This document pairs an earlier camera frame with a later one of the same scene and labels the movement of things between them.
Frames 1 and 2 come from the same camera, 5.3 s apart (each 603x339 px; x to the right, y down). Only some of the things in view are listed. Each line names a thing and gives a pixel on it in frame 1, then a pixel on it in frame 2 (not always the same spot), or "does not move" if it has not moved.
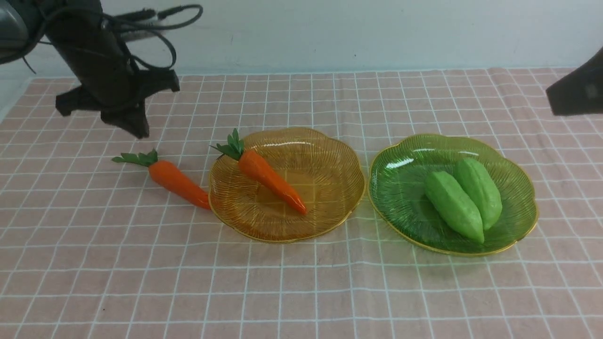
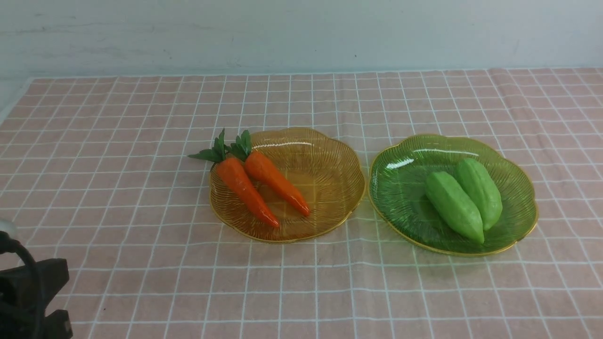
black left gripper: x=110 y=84 → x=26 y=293
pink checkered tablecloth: x=91 y=248 does not move
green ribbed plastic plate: x=397 y=200 does not move
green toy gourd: x=453 y=206 does not move
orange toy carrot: x=168 y=177 → x=229 y=167
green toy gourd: x=474 y=177 does not move
